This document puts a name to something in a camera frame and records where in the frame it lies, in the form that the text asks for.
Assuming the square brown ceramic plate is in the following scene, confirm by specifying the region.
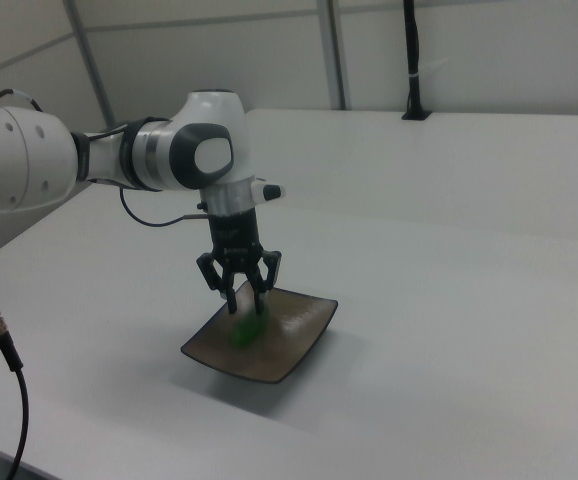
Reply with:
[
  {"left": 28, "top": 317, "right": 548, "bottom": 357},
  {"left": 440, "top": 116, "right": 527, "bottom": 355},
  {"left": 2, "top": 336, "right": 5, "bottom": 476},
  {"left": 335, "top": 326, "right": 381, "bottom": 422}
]
[{"left": 180, "top": 279, "right": 340, "bottom": 385}]

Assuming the grey partition frame post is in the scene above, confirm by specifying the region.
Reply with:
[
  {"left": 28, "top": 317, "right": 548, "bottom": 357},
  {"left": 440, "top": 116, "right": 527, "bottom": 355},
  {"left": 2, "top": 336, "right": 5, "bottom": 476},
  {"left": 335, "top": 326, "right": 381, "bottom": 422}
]
[
  {"left": 62, "top": 0, "right": 121, "bottom": 129},
  {"left": 317, "top": 0, "right": 349, "bottom": 112}
]

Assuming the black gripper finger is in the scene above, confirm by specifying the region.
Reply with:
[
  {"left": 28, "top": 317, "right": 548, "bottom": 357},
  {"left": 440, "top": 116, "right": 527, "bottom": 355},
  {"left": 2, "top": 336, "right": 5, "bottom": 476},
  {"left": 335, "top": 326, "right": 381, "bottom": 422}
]
[
  {"left": 246, "top": 250, "right": 283, "bottom": 317},
  {"left": 196, "top": 251, "right": 238, "bottom": 316}
]

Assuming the black pole with base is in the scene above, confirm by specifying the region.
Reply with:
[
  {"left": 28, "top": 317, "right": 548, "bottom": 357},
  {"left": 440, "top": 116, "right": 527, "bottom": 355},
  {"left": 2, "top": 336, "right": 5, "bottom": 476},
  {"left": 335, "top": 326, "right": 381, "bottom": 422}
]
[{"left": 400, "top": 0, "right": 433, "bottom": 122}]

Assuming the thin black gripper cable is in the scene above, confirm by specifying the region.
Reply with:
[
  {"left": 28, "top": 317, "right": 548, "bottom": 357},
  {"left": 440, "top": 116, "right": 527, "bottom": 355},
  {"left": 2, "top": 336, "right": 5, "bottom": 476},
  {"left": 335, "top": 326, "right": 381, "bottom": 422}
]
[{"left": 118, "top": 188, "right": 216, "bottom": 228}]

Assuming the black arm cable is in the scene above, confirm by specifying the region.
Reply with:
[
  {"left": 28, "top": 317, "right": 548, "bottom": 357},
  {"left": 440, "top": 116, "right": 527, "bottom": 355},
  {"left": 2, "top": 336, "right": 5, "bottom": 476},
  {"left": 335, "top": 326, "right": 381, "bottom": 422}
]
[{"left": 0, "top": 88, "right": 46, "bottom": 132}]

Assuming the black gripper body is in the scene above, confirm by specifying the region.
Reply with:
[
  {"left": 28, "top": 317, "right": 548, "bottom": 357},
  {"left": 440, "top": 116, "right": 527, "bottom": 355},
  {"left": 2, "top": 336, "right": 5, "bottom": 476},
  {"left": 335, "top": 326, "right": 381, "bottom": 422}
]
[{"left": 207, "top": 209, "right": 266, "bottom": 264}]

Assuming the green cucumber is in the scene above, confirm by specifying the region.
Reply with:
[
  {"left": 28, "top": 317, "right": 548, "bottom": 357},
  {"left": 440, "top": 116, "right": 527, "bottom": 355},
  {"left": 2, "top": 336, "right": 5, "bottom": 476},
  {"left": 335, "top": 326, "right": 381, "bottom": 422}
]
[{"left": 228, "top": 302, "right": 272, "bottom": 349}]

